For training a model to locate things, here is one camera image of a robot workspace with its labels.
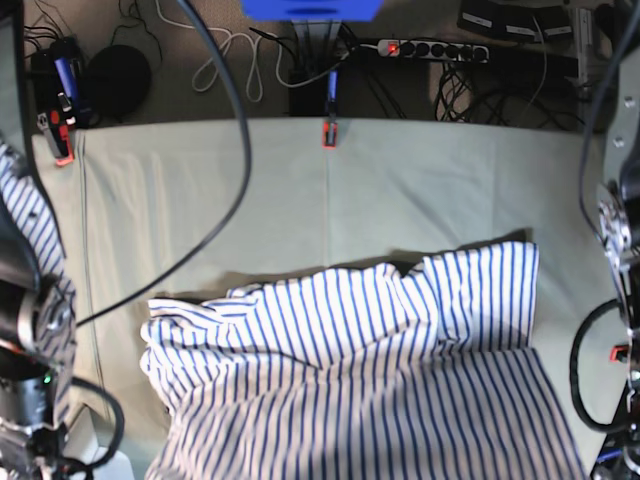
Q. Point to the blue white striped t-shirt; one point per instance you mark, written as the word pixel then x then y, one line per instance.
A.
pixel 267 365

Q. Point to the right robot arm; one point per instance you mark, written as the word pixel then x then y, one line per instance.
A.
pixel 38 324

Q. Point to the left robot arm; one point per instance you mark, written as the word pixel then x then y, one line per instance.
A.
pixel 617 233

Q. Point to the red clamp at table centre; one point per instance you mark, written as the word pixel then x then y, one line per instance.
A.
pixel 330 129

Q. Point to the green table cloth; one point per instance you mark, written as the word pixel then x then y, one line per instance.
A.
pixel 404 189

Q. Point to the white power strip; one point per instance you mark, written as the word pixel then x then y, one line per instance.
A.
pixel 431 50

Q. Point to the blue box overhead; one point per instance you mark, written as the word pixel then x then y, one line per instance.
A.
pixel 304 10

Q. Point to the black round bag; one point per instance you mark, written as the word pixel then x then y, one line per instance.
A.
pixel 118 79

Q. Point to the red clamp at left corner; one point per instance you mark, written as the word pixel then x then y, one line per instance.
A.
pixel 56 124

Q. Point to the red clamp at right edge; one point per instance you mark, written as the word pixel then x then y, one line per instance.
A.
pixel 619 353

